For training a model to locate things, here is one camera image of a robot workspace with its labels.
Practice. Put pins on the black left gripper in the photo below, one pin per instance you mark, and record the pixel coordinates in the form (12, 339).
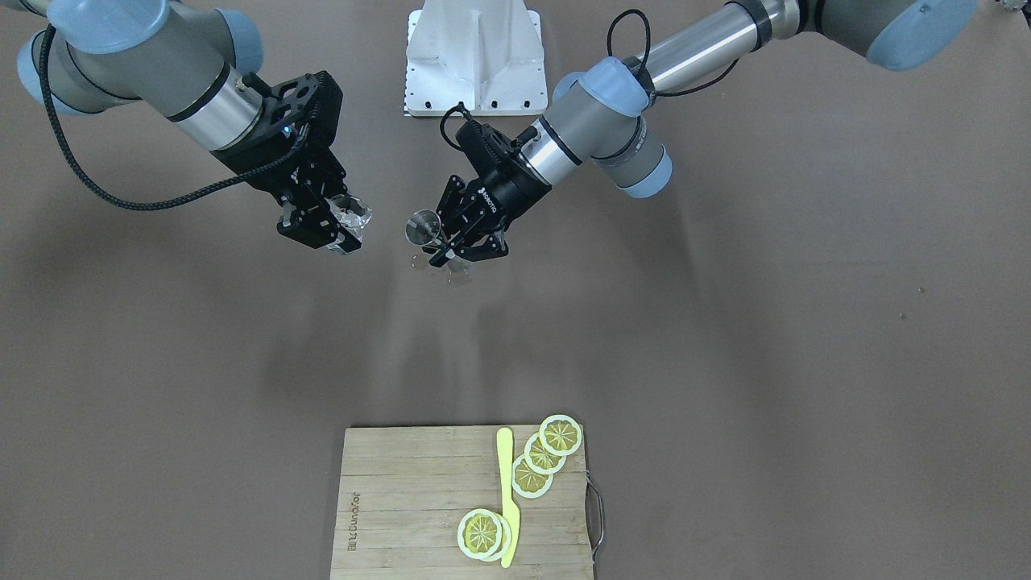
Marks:
(509, 191)

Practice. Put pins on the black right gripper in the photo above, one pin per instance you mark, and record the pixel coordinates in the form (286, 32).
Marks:
(259, 163)

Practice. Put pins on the clear glass cup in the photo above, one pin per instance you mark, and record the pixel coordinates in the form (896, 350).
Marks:
(351, 216)

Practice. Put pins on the steel double jigger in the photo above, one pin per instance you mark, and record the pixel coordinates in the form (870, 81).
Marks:
(424, 229)

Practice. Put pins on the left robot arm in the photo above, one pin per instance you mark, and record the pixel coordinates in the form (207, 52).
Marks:
(597, 115)

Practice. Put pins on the yellow plastic knife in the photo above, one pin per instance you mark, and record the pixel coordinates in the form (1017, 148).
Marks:
(510, 510)

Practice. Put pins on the middle overlapping lemon slice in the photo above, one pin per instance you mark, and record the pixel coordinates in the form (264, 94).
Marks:
(539, 459)

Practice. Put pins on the overlapping lemon slice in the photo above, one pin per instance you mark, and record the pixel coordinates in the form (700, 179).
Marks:
(539, 459)
(529, 483)

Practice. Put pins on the wooden cutting board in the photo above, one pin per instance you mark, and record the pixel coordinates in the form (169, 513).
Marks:
(403, 491)

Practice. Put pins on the top separate lemon slice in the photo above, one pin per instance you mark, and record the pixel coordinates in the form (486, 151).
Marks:
(481, 535)

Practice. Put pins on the lower hidden lemon slice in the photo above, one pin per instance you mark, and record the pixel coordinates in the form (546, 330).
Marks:
(507, 541)

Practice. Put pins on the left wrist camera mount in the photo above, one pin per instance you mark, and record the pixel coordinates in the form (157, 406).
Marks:
(494, 156)

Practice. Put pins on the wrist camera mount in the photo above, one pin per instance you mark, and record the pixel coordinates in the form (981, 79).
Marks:
(308, 105)
(494, 156)

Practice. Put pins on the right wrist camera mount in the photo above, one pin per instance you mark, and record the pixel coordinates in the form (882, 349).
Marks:
(308, 105)

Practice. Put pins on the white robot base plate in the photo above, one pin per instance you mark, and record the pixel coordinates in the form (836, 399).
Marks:
(488, 55)

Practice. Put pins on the lemon slice nearest handle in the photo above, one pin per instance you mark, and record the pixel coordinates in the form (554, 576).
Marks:
(560, 435)

